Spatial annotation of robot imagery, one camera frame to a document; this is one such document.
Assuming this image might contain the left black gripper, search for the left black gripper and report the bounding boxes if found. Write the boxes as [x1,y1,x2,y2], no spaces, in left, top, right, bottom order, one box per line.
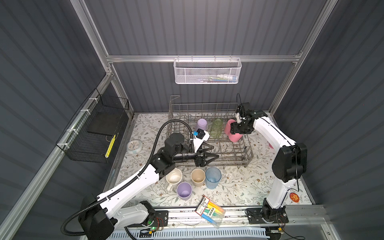
[171,142,219,168]

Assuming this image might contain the pink cup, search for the pink cup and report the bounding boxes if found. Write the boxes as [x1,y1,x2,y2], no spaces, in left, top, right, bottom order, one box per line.
[224,119,237,136]
[228,133,243,143]

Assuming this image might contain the green translucent cup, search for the green translucent cup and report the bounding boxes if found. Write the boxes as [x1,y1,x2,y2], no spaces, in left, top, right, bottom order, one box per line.
[210,118,223,139]

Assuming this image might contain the blue translucent cup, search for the blue translucent cup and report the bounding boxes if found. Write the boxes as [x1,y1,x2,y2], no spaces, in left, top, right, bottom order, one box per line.
[206,167,222,190]

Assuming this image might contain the beige cup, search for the beige cup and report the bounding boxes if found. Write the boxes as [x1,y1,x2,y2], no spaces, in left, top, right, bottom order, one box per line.
[191,169,206,187]

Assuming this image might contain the lilac cup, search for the lilac cup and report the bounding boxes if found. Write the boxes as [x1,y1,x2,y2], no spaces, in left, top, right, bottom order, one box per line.
[195,118,208,131]

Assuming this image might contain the purple cup front row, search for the purple cup front row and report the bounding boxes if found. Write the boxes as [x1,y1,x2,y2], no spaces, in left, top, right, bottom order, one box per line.
[177,182,193,201]

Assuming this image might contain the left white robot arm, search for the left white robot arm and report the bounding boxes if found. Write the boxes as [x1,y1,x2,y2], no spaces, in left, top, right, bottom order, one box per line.
[78,129,218,240]

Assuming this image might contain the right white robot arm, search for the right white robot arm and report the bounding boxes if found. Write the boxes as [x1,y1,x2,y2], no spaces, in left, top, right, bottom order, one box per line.
[230,103,308,223]

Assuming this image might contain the white ceramic mug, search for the white ceramic mug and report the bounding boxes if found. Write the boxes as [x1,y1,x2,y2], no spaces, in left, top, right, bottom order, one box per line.
[166,168,183,192]

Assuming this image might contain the floral table mat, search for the floral table mat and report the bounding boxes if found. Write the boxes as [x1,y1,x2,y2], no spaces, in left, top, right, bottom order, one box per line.
[107,112,313,208]

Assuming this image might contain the highlighter marker pack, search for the highlighter marker pack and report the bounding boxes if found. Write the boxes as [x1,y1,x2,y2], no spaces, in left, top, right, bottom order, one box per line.
[195,195,226,228]

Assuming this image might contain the red round sticker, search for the red round sticker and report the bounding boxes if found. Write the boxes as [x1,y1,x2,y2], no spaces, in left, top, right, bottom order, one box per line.
[290,193,300,203]

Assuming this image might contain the yellow marker pen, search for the yellow marker pen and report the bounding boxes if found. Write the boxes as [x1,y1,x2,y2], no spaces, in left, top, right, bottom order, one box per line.
[105,135,117,159]

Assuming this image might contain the grey wire dish rack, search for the grey wire dish rack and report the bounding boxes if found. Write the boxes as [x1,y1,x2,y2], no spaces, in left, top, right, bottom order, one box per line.
[168,95,254,167]

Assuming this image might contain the pens in wall basket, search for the pens in wall basket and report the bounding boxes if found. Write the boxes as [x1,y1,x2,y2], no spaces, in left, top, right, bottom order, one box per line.
[198,75,238,84]

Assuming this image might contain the white wire wall basket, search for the white wire wall basket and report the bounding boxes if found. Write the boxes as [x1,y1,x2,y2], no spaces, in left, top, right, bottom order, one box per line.
[173,58,242,85]

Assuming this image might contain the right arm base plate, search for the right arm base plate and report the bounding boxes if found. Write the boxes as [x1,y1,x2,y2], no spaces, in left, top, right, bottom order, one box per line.
[245,207,289,225]

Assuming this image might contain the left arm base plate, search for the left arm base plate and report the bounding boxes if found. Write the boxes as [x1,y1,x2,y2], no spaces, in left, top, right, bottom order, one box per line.
[129,210,169,228]

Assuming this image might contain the black wire side basket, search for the black wire side basket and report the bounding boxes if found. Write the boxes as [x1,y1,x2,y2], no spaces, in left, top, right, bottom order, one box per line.
[56,90,132,164]

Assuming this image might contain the left black cable conduit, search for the left black cable conduit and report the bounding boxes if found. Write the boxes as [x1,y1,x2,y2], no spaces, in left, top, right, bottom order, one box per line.
[60,118,194,240]

